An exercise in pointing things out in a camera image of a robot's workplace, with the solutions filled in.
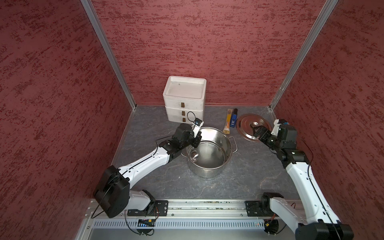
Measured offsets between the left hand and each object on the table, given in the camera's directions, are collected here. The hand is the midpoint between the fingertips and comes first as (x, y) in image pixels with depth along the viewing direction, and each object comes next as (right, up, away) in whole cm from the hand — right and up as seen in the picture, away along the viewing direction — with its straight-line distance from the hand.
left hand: (199, 134), depth 81 cm
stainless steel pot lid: (+35, +5, +27) cm, 44 cm away
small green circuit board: (-26, -43, -9) cm, 51 cm away
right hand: (+31, +1, -3) cm, 31 cm away
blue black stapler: (+27, +10, +29) cm, 41 cm away
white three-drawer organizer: (-9, +23, +11) cm, 27 cm away
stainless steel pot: (+6, -18, +13) cm, 23 cm away
